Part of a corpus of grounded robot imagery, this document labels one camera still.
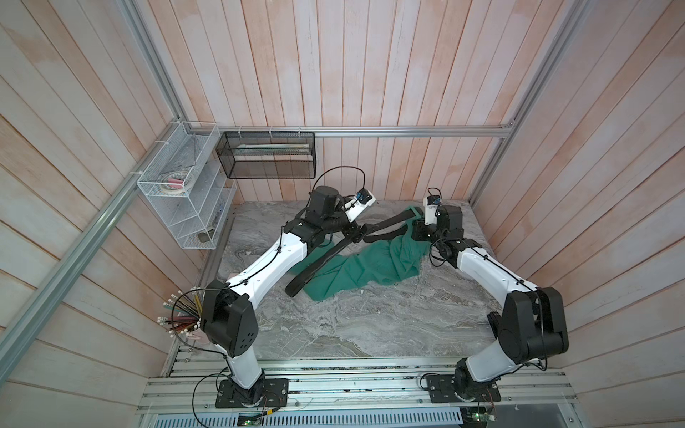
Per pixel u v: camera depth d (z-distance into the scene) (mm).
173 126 854
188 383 763
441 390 728
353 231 700
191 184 734
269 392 728
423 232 797
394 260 953
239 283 467
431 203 785
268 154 1048
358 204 660
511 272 528
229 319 445
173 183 731
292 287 830
